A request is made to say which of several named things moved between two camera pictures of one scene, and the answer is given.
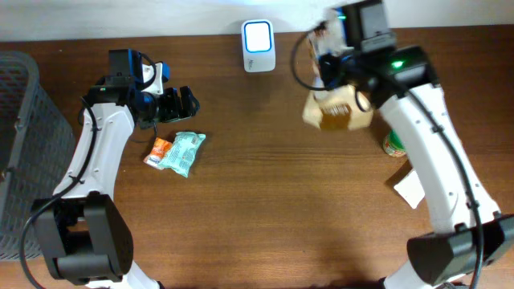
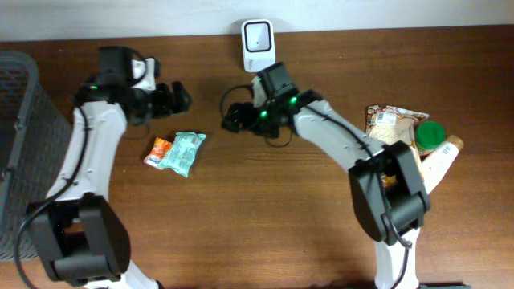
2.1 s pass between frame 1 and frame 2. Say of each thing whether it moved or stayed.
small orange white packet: stayed
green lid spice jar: moved
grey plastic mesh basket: stayed
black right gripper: moved
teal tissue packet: stayed
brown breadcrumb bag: moved
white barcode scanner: stayed
